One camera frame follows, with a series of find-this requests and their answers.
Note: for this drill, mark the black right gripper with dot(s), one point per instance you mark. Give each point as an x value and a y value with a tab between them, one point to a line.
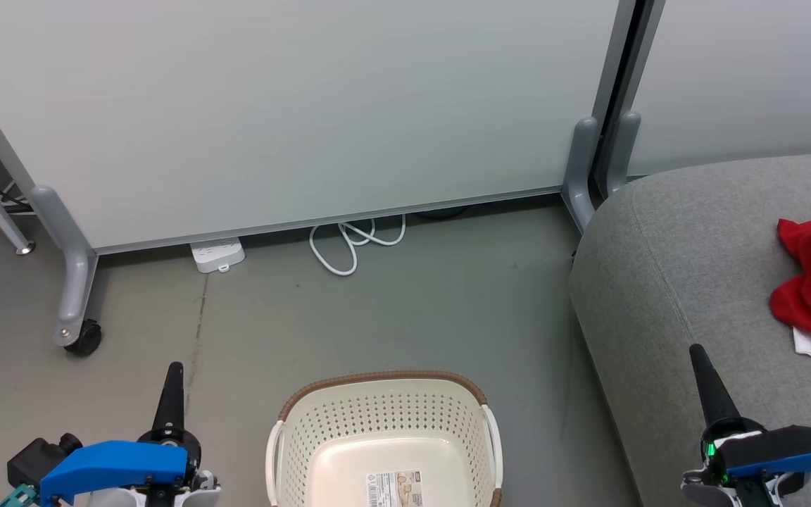
719	440

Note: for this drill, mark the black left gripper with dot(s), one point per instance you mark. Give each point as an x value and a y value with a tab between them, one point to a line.
193	451

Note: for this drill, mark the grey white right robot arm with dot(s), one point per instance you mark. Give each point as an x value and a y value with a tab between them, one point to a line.
750	493

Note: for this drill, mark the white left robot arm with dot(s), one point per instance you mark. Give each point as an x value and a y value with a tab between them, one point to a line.
124	496

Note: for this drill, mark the cream perforated laundry basket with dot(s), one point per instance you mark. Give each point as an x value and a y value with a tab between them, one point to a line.
384	429

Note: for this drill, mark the black caster wheel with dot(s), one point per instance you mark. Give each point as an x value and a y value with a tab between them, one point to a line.
85	338

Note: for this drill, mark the grey fabric sofa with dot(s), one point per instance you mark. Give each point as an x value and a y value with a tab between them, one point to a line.
701	282

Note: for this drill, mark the white power strip with hook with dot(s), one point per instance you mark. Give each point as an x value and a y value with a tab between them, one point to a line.
217	255

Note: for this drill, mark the grey partition foot with caster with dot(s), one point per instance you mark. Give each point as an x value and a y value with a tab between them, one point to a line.
71	267

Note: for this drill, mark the paper label with barcode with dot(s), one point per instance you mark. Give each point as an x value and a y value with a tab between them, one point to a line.
394	489

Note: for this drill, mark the wide white partition panel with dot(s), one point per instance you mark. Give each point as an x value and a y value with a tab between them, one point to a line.
307	105

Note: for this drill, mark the blue black right wrist camera mount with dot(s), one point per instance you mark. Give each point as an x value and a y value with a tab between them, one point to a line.
789	447

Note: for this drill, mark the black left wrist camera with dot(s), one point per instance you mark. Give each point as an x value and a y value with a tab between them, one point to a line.
36	458

